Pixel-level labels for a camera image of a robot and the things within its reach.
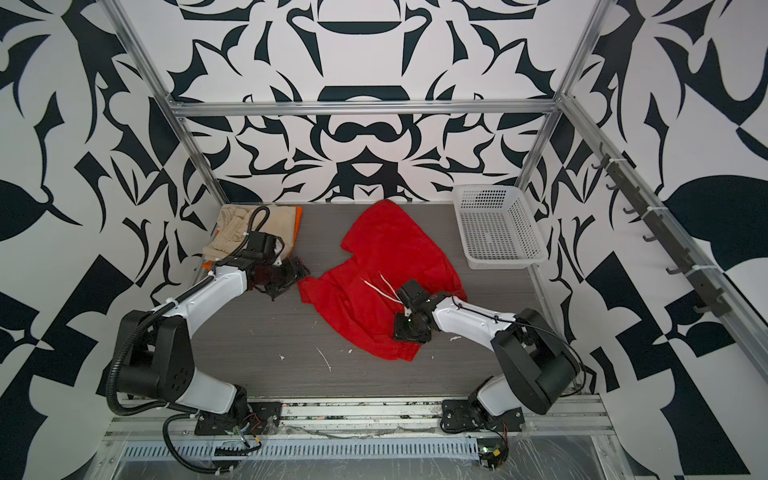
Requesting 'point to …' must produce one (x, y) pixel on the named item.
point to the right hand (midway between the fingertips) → (399, 334)
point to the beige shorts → (232, 226)
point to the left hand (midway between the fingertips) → (302, 272)
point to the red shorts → (389, 246)
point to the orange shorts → (298, 210)
